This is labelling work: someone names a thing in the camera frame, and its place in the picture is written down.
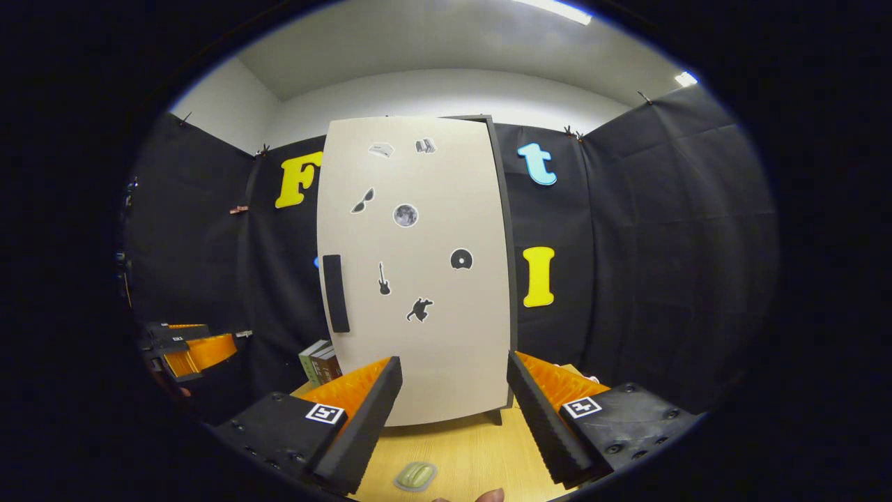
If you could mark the black backdrop cloth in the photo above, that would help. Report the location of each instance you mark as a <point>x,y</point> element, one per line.
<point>662,244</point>

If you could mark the green book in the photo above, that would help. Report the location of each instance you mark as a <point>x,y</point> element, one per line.
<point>306,364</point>

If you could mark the beige cabinet door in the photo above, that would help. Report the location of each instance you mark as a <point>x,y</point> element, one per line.
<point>432,348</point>

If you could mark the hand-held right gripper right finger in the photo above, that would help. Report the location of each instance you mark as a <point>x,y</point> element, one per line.
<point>543,425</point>

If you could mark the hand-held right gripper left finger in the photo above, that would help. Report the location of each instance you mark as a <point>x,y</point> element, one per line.
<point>359,432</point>

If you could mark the grey green coaster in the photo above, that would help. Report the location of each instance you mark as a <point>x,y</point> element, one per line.
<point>416,476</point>

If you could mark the long ceiling light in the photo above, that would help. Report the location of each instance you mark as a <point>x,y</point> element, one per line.
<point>554,10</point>

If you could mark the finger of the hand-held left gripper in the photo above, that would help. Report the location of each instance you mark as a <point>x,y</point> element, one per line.
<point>178,331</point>
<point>209,351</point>

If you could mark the small ceiling light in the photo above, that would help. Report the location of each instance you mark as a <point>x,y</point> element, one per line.
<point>686,78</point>

